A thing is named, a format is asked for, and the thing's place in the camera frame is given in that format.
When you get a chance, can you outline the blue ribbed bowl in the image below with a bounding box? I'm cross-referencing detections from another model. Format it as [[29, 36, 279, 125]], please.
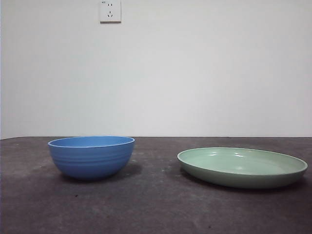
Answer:
[[48, 136, 136, 181]]

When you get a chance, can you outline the pale green round plate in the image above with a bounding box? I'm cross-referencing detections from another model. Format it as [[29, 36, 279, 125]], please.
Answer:
[[177, 146, 308, 190]]

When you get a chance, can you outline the white wall power socket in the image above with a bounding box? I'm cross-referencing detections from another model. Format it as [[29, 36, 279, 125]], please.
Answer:
[[99, 0, 122, 24]]

